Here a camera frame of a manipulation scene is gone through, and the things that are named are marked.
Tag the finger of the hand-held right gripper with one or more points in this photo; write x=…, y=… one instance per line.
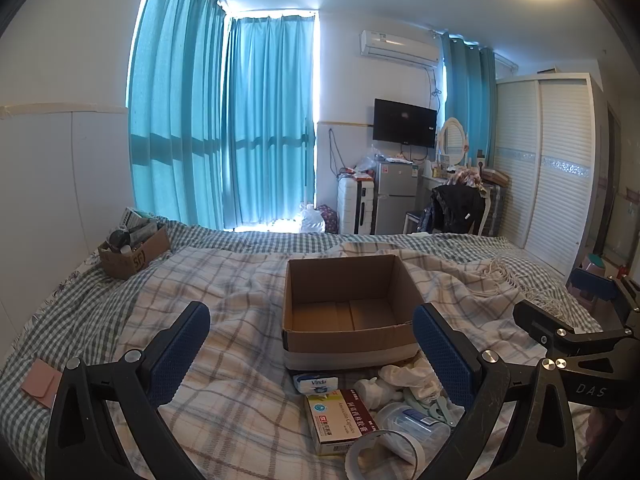
x=550, y=330
x=595, y=285

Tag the dark floral bag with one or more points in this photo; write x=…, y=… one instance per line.
x=329, y=219

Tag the white oval mirror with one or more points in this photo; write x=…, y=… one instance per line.
x=451, y=140

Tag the blue white tissue pack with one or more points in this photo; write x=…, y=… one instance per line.
x=315, y=384

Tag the plastic stool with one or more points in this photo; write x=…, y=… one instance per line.
x=595, y=262

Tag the white cloth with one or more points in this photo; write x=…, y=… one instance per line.
x=407, y=377

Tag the silver mini fridge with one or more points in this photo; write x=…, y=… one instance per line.
x=396, y=195

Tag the teal window curtain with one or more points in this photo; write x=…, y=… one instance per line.
x=270, y=125

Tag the wide teal curtain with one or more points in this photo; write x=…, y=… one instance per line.
x=175, y=110

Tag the green white carton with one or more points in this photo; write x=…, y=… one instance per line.
x=134, y=220

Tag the white tape roll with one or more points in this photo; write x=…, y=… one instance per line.
x=387, y=452

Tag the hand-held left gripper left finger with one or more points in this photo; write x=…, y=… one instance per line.
x=181, y=357

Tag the grey suitcase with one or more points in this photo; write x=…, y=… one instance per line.
x=496, y=210

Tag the clear plastic jar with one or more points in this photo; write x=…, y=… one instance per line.
x=415, y=422

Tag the dark round container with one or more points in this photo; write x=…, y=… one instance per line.
x=119, y=240

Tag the white suitcase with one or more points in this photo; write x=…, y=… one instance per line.
x=356, y=207

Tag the small cardboard box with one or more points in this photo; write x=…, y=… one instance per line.
x=135, y=257

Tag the pink wallet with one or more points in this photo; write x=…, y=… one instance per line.
x=41, y=382

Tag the white air conditioner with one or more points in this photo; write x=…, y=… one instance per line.
x=400, y=47

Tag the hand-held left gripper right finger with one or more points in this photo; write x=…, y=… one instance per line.
x=444, y=360

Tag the narrow teal curtain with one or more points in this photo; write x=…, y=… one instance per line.
x=467, y=105

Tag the white louvred wardrobe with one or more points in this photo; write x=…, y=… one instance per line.
x=550, y=170

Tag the black jacket on chair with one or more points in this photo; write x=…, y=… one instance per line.
x=457, y=207

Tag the plaid fringed blanket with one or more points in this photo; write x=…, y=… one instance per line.
x=240, y=310

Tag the clear plastic bag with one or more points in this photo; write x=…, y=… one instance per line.
x=367, y=162

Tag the green plastic clip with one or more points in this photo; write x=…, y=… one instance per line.
x=430, y=410

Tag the bed with checked sheet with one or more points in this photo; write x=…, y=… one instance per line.
x=65, y=305

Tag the white red medicine box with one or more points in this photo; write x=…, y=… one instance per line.
x=337, y=420

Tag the small white plastic item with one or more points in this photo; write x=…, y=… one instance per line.
x=375, y=390

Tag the black wall television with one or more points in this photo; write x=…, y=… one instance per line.
x=404, y=122

